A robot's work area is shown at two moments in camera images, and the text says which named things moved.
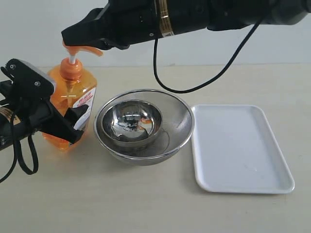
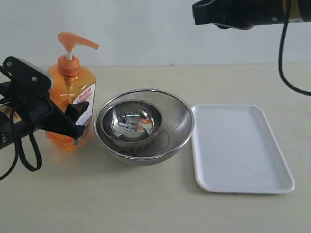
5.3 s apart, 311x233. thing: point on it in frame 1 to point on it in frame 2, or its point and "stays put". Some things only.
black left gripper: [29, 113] stays put
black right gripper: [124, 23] to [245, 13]
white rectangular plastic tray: [234, 149] stays put
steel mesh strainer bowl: [177, 125] stays put
